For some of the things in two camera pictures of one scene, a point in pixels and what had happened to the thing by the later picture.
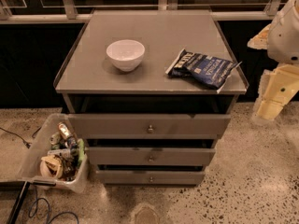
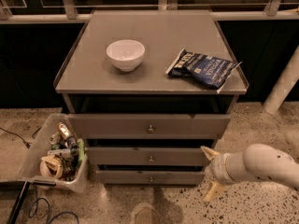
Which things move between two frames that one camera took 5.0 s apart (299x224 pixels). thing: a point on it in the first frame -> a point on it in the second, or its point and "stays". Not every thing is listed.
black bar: (14, 214) stays
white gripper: (285, 36) -> (217, 168)
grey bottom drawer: (150, 177) stays
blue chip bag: (204, 69) stays
